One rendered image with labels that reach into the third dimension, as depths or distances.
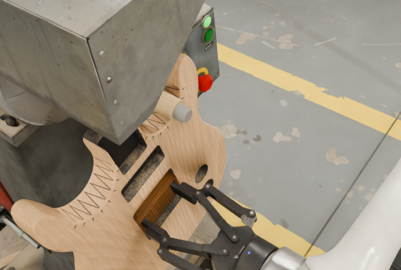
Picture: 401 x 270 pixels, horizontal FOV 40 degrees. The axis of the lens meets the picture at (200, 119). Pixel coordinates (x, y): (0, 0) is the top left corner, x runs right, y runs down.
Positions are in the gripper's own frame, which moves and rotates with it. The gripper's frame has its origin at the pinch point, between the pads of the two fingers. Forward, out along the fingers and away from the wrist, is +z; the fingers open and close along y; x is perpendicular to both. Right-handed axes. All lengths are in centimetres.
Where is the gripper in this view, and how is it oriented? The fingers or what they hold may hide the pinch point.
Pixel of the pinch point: (162, 205)
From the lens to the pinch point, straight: 90.8
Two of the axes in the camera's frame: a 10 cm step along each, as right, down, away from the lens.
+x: -1.9, -5.5, -8.1
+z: -8.0, -4.0, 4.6
